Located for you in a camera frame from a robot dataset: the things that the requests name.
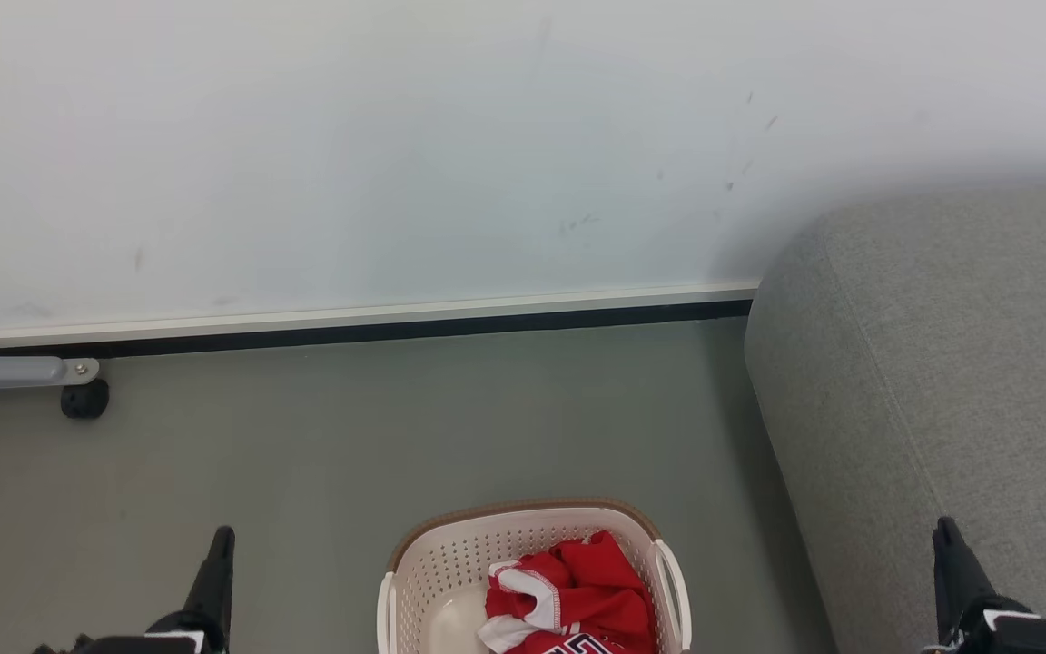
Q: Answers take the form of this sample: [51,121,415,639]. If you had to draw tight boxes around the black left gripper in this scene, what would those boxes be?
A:
[31,526,236,654]

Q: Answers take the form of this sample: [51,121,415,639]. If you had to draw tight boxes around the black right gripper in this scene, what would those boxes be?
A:
[922,517,1046,654]

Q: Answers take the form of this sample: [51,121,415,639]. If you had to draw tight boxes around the red shorts with white trim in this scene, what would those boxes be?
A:
[478,530,657,651]

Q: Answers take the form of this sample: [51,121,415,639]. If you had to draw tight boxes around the grey fabric sofa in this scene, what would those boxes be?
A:
[744,182,1046,654]

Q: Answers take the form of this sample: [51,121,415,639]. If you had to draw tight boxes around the black caster wheel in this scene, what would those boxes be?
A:
[61,379,110,421]

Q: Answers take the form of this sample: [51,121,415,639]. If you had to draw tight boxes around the beige perforated plastic laundry basket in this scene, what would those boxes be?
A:
[377,497,693,654]

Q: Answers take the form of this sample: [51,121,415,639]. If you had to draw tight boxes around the white and black baseboard strip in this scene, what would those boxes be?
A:
[0,282,760,357]

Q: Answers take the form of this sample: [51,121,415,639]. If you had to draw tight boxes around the grey metal stand leg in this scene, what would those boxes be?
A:
[0,336,101,393]

